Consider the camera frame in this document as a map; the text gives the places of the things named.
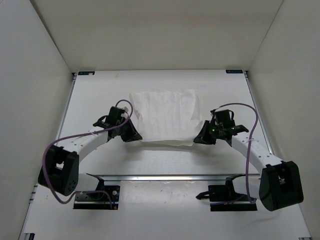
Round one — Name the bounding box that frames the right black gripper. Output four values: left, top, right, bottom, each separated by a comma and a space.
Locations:
193, 120, 223, 145

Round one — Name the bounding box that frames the white pleated skirt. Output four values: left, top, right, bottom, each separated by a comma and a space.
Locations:
129, 89, 204, 146

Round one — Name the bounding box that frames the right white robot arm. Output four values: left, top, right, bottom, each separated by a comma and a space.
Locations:
193, 109, 304, 212

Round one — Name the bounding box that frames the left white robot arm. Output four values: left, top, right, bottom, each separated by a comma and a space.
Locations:
38, 106, 143, 199

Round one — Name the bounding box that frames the right blue corner label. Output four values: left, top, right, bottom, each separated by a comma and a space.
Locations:
225, 69, 243, 74

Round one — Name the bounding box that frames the blue corner label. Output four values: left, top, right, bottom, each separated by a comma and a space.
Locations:
77, 71, 95, 76
225, 69, 243, 74

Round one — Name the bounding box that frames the left blue corner label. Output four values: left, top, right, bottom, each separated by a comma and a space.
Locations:
77, 71, 95, 76

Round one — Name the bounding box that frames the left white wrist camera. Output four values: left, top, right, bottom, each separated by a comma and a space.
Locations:
121, 106, 129, 117

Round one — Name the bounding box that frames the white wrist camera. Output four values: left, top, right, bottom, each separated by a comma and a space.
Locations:
210, 107, 221, 115
121, 106, 129, 117

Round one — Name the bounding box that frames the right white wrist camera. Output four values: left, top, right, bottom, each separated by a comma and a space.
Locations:
210, 107, 221, 115

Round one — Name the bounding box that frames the aluminium rail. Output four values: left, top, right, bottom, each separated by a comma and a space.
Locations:
96, 174, 231, 182

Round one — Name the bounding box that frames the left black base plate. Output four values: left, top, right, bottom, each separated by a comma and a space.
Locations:
73, 181, 121, 211

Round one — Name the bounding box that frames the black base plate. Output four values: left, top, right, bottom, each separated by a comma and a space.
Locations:
208, 185, 258, 212
73, 181, 121, 211

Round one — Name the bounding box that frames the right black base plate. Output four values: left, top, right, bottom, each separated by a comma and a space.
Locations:
208, 185, 258, 212

